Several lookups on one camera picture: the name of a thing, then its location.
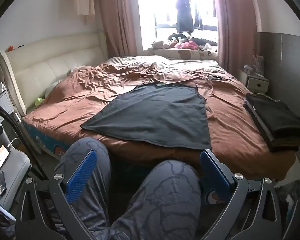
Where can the printed window seat cushion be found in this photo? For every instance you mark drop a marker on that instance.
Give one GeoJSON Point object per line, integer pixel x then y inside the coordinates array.
{"type": "Point", "coordinates": [185, 53]}

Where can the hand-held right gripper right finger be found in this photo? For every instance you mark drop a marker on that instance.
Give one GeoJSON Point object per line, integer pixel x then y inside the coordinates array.
{"type": "Point", "coordinates": [215, 172]}

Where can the grey bedside cabinet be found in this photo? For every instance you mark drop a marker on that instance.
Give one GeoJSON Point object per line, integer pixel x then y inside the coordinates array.
{"type": "Point", "coordinates": [5, 105]}

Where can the pale bed sheet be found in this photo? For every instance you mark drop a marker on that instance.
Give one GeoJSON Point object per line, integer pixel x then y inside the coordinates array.
{"type": "Point", "coordinates": [140, 61]}

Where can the long dark hanging garment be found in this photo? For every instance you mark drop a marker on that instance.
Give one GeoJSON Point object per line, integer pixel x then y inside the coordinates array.
{"type": "Point", "coordinates": [184, 15]}

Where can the cream hanging cloth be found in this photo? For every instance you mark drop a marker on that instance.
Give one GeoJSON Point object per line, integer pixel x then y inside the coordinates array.
{"type": "Point", "coordinates": [85, 0]}

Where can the blue printed mattress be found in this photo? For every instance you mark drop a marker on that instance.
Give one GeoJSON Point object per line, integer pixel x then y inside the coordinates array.
{"type": "Point", "coordinates": [45, 140]}

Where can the grey chair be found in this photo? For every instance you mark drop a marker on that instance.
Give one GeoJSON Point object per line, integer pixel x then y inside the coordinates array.
{"type": "Point", "coordinates": [17, 170]}

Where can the phone with orange screen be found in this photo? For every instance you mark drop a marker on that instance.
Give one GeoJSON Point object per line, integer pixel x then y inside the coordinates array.
{"type": "Point", "coordinates": [1, 156]}

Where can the person's left leg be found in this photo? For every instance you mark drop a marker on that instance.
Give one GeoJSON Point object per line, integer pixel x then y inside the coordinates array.
{"type": "Point", "coordinates": [90, 145]}

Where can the stack of folded dark clothes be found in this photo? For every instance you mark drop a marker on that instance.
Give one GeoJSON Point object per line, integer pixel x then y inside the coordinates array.
{"type": "Point", "coordinates": [275, 120]}

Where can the black t-shirt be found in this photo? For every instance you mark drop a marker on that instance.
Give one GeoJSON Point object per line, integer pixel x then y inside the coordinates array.
{"type": "Point", "coordinates": [152, 115]}

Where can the small dark hanging garment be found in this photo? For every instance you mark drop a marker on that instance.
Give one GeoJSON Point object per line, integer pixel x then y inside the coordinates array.
{"type": "Point", "coordinates": [199, 17]}

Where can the cream padded headboard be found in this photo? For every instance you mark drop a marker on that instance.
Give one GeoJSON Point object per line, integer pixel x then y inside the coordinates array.
{"type": "Point", "coordinates": [40, 65]}

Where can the green plastic item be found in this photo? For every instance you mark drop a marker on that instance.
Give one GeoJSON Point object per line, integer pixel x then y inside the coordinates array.
{"type": "Point", "coordinates": [39, 101]}

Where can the person's right leg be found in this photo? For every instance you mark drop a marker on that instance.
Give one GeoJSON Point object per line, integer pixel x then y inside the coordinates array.
{"type": "Point", "coordinates": [165, 200]}

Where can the black remote control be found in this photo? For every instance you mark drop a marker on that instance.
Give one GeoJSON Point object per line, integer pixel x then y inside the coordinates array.
{"type": "Point", "coordinates": [1, 183]}

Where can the pile of plush toys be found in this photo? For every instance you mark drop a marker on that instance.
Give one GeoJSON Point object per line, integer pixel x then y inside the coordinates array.
{"type": "Point", "coordinates": [186, 45]}

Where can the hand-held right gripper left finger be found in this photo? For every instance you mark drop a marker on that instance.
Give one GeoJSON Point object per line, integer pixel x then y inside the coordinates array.
{"type": "Point", "coordinates": [82, 172]}

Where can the person's leg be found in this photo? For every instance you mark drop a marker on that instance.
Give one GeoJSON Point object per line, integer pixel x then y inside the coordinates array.
{"type": "Point", "coordinates": [90, 145]}
{"type": "Point", "coordinates": [165, 200]}

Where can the bed with brown blanket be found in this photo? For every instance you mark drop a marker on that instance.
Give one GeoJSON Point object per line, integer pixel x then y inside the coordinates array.
{"type": "Point", "coordinates": [227, 135]}

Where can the pink curtain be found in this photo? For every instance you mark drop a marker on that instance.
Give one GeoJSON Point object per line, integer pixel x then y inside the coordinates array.
{"type": "Point", "coordinates": [115, 17]}
{"type": "Point", "coordinates": [232, 25]}

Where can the white bedside cabinet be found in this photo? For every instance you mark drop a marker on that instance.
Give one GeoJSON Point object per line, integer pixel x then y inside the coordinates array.
{"type": "Point", "coordinates": [257, 85]}

